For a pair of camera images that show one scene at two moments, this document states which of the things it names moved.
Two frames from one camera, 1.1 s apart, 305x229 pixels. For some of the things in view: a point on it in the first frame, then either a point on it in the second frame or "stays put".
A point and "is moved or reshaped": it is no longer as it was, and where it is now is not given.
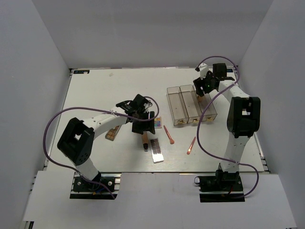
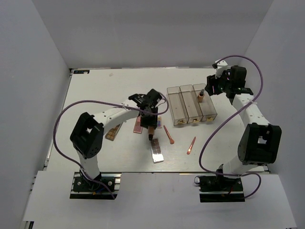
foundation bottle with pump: (199, 98) stays put
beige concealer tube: (145, 140) is moved or reshaped
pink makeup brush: (171, 140) stays put
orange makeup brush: (189, 150) stays put
